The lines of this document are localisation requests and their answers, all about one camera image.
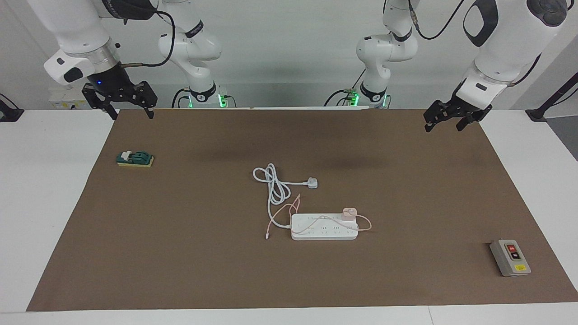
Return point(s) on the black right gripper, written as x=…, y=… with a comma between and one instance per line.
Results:
x=119, y=90

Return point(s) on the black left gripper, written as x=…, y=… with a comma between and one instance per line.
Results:
x=465, y=108

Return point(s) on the pink charger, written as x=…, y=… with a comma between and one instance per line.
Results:
x=349, y=214

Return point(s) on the white power strip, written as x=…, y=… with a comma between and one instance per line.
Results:
x=325, y=231

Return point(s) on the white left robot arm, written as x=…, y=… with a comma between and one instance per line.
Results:
x=496, y=49

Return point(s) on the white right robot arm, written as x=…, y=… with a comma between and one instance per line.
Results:
x=76, y=27

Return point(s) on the brown table mat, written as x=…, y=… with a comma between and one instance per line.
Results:
x=289, y=271

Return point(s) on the green knife switch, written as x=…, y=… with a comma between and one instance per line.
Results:
x=135, y=159

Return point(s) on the white wall socket box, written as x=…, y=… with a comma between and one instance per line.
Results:
x=63, y=101

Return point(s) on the black camera stand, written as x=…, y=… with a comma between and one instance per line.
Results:
x=548, y=104

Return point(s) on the black clamp mount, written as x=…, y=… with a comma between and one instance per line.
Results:
x=9, y=113

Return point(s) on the grey on-off switch box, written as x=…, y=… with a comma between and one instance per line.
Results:
x=509, y=258

